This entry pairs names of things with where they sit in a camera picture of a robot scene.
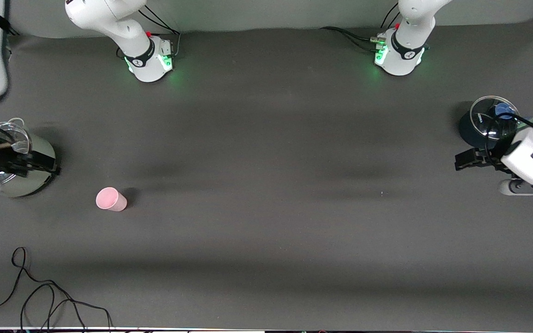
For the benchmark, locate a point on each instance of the dark blue saucepan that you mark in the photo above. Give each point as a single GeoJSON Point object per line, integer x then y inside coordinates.
{"type": "Point", "coordinates": [472, 134]}

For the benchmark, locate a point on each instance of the pink plastic cup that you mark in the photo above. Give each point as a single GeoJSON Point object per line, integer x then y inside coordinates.
{"type": "Point", "coordinates": [109, 199]}

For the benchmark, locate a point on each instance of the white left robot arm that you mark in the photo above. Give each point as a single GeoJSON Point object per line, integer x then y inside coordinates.
{"type": "Point", "coordinates": [414, 14]}

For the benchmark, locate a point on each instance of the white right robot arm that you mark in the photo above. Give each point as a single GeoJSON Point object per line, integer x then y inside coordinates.
{"type": "Point", "coordinates": [109, 18]}

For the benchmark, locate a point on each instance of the glass lid with blue knob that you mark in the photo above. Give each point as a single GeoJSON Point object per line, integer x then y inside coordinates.
{"type": "Point", "coordinates": [484, 111]}

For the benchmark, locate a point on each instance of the pale green cooking pot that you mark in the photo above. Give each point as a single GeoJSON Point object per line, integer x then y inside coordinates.
{"type": "Point", "coordinates": [40, 185]}

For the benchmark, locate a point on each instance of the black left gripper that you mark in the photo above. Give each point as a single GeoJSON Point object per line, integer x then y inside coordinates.
{"type": "Point", "coordinates": [489, 156]}

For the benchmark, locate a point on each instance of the glass lid with beige knob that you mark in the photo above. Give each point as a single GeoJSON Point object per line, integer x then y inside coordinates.
{"type": "Point", "coordinates": [16, 134]}

